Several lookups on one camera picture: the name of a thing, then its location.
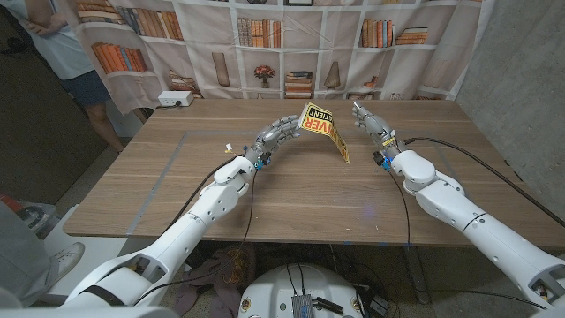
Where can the printed bookshelf backdrop cloth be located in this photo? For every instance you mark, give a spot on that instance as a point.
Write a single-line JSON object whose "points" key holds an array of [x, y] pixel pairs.
{"points": [[309, 53]]}

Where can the purple cloth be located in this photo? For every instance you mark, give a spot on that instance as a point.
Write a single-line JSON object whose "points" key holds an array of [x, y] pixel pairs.
{"points": [[207, 274]]}

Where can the clear plastic bag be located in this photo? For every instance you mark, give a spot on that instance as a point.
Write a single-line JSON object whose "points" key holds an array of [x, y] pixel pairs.
{"points": [[37, 218]]}

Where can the seated person in grey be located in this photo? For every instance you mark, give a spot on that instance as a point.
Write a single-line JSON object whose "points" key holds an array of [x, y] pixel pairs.
{"points": [[22, 260]]}

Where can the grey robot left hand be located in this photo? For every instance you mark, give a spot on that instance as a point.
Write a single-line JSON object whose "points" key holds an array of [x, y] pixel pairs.
{"points": [[271, 137]]}

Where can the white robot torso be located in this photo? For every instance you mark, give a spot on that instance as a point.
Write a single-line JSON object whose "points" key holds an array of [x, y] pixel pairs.
{"points": [[273, 291]]}

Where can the yellow new driver bumper sticker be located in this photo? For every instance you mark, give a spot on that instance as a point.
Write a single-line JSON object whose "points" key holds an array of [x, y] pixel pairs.
{"points": [[315, 121]]}

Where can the black connector bar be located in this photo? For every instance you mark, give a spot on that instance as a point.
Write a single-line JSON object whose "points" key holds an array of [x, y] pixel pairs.
{"points": [[326, 305]]}

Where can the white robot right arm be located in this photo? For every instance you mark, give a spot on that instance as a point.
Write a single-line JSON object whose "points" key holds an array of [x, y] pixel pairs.
{"points": [[441, 199]]}

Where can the white power strip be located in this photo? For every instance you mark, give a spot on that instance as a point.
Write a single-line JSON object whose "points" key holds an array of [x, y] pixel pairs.
{"points": [[174, 98]]}

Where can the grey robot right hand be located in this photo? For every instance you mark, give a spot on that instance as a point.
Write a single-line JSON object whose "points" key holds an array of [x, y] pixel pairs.
{"points": [[375, 126]]}

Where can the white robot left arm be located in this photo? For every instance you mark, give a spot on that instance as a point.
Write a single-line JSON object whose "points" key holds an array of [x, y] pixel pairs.
{"points": [[212, 207]]}

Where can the grey finned module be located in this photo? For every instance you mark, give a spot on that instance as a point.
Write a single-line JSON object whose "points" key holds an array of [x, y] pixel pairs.
{"points": [[302, 307]]}

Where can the grey table leg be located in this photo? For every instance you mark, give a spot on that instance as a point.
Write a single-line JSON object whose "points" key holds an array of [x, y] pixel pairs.
{"points": [[417, 278]]}

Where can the grey tape outline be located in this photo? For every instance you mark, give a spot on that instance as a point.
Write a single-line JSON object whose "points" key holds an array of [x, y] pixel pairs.
{"points": [[156, 185]]}

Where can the standing person in light shirt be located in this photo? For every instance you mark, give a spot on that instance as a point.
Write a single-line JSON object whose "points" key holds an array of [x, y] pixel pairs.
{"points": [[57, 40]]}

